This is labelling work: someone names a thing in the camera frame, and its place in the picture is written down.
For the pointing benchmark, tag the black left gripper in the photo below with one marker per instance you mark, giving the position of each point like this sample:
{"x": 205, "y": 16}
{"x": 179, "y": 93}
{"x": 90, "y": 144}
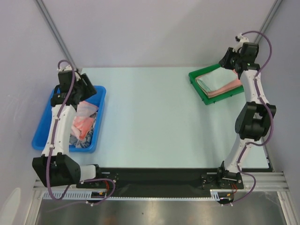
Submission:
{"x": 90, "y": 90}

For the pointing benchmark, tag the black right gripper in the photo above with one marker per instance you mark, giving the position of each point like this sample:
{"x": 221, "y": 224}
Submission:
{"x": 225, "y": 60}

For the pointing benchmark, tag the light blue towel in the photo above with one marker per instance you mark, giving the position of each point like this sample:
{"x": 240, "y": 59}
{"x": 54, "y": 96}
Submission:
{"x": 216, "y": 79}

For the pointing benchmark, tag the pale pink towel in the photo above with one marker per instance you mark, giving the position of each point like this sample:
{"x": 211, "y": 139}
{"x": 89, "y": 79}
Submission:
{"x": 83, "y": 120}

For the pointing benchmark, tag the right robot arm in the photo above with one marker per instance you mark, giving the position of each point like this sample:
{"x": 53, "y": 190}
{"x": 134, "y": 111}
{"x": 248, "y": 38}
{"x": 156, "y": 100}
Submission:
{"x": 256, "y": 117}

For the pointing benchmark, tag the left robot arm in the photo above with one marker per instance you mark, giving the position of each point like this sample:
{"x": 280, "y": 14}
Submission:
{"x": 55, "y": 167}

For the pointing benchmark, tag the blue plastic bin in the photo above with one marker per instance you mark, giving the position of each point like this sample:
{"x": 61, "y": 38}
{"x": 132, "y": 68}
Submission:
{"x": 42, "y": 131}

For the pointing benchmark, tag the green plastic tray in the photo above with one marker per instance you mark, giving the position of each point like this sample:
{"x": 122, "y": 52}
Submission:
{"x": 192, "y": 75}

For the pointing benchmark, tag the patterned blue white towel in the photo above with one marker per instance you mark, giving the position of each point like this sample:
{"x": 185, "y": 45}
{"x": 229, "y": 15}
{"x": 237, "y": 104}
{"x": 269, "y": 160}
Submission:
{"x": 87, "y": 141}

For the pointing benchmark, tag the white slotted cable duct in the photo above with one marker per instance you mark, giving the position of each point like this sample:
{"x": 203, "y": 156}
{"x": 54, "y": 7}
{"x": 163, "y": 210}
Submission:
{"x": 143, "y": 193}

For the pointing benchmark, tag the aluminium frame rail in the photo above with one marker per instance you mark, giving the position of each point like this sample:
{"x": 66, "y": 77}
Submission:
{"x": 265, "y": 181}

